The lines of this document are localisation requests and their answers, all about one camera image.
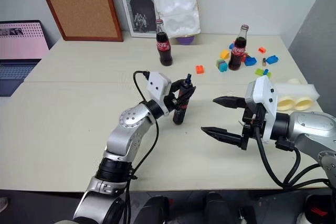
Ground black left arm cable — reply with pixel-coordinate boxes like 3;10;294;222
123;70;160;224

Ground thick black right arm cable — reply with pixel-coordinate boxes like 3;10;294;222
252;124;331;190

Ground glass cola bottle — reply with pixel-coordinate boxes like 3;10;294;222
228;24;250;72
155;19;174;67

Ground laptop with pink screen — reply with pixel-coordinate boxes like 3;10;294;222
0;19;51;98

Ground dark rounded shape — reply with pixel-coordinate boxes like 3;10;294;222
135;194;172;224
203;191;233;224

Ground white moulded foam tray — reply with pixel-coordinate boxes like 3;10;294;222
145;0;202;39

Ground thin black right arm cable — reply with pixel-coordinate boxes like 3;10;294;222
282;146;321;185

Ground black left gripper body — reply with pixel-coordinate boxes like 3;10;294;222
163;82;182;112

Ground dark red electric screwdriver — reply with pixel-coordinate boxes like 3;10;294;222
172;73;196;125

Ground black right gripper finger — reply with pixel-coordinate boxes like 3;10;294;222
212;95;247;110
201;126;244;148

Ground graphic design book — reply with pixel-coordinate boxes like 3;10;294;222
116;0;161;39

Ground cream plastic cylinder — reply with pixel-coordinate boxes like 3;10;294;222
293;97;313;112
277;97;296;112

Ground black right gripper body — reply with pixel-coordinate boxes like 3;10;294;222
240;100;266;152

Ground white foam wrap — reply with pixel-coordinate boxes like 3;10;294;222
272;81;321;103

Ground purple bowl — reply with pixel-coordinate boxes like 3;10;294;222
175;35;196;46

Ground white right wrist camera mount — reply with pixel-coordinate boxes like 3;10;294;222
245;75;279;144

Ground cork board with brown frame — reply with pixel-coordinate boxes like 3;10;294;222
34;0;124;42

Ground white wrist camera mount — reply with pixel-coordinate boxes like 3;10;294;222
245;75;279;144
145;71;172;116

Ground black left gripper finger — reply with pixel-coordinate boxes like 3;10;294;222
170;78;188;91
175;85;196;107

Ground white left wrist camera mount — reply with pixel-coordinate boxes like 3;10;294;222
145;71;172;116

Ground black shoe with red laces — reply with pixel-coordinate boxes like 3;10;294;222
296;194;336;224

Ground green blue stacked toy blocks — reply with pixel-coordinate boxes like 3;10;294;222
215;58;228;73

